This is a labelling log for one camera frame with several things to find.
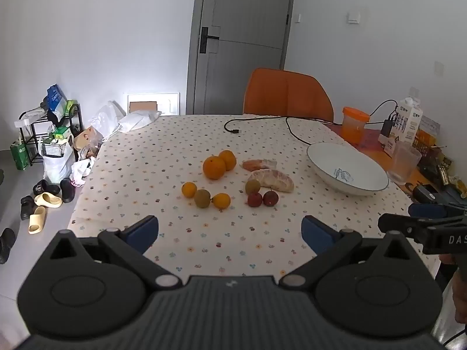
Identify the white red plastic bag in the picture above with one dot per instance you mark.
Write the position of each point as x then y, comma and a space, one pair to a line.
82, 172

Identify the black power adapter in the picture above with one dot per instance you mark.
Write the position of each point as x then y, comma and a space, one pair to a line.
388, 128

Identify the white blue box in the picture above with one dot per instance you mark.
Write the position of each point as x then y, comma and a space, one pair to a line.
430, 124

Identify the small orange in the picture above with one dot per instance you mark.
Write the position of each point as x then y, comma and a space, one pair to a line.
221, 201
189, 189

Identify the green carton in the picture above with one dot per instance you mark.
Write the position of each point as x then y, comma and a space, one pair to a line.
19, 156

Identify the brown paper bag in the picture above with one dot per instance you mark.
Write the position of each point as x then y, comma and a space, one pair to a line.
87, 141

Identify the white light switch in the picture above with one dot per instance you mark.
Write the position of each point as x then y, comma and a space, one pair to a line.
354, 17

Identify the black metal rack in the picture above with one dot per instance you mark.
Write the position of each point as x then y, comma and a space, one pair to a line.
34, 127

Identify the orange lidded plastic container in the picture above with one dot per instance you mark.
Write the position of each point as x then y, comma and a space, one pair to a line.
354, 124

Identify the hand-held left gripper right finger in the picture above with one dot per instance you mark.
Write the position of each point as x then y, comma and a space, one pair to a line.
316, 234

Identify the round olive green fruit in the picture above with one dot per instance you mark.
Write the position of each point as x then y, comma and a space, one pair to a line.
202, 198
252, 186

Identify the shiny pink pomelo piece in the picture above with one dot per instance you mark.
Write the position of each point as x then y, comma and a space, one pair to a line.
259, 164

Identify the black slipper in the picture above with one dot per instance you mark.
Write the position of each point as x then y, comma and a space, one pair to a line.
67, 190
45, 187

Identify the floral dotted tablecloth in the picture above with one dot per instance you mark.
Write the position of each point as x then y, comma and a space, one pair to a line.
164, 175

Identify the large orange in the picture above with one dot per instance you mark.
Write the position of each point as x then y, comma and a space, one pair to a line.
214, 167
229, 158

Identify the red plum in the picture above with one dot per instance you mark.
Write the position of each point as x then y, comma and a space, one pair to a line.
270, 198
254, 199

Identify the white ceramic bowl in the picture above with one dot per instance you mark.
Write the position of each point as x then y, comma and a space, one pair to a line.
346, 169

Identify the blue white package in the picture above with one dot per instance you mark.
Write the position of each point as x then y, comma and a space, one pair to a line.
56, 97

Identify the orange red table mat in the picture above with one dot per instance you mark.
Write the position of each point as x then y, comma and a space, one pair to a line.
370, 142

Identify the small black box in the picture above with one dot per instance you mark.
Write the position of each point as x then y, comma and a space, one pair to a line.
426, 194

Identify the orange chair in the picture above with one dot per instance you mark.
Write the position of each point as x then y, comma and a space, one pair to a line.
288, 93

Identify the beige slipper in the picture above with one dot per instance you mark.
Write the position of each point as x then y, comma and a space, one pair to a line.
37, 220
48, 199

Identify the brown cardboard sheet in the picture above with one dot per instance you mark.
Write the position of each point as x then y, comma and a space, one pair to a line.
143, 107

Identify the peeled pale pomelo segment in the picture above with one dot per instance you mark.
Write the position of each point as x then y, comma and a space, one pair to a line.
273, 179

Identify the white power strip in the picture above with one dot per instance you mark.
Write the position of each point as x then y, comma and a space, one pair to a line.
387, 145

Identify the black shoe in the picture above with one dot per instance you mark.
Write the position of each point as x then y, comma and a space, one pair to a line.
27, 207
6, 245

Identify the white bag with basket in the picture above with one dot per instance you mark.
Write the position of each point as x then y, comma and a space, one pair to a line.
57, 160

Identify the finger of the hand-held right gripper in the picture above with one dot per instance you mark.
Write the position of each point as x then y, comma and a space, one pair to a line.
397, 226
428, 210

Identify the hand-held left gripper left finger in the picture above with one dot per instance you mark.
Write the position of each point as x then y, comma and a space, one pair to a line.
143, 231

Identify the person's right hand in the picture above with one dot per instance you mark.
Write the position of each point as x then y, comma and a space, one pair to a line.
461, 295

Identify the white milk carton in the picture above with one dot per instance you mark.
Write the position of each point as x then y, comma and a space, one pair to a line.
409, 120

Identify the grey door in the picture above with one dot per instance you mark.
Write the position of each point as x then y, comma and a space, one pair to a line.
242, 40

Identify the clear plastic cup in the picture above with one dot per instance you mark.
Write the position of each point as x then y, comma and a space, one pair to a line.
404, 162

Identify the white framed board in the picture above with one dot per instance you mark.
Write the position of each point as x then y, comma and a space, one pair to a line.
169, 104

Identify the pile of dark small items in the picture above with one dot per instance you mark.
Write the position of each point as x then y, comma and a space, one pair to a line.
443, 169

